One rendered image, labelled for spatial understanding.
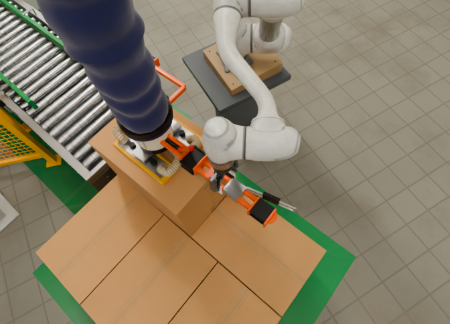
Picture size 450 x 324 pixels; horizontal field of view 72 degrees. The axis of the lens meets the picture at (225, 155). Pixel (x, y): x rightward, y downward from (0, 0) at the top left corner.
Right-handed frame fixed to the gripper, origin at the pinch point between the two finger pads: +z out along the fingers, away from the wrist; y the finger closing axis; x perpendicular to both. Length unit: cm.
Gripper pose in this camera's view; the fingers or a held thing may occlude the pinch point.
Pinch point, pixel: (225, 182)
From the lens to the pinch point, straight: 124.2
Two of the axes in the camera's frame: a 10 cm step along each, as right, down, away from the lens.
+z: 0.6, 4.6, 8.9
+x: 7.6, 5.6, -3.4
